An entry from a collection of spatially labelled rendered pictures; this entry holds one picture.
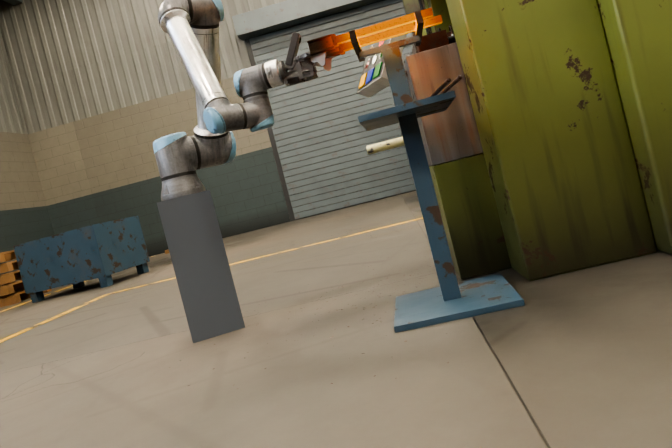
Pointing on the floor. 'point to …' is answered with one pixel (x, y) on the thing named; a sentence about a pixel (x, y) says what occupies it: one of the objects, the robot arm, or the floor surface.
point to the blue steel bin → (82, 256)
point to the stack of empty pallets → (12, 293)
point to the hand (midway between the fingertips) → (334, 49)
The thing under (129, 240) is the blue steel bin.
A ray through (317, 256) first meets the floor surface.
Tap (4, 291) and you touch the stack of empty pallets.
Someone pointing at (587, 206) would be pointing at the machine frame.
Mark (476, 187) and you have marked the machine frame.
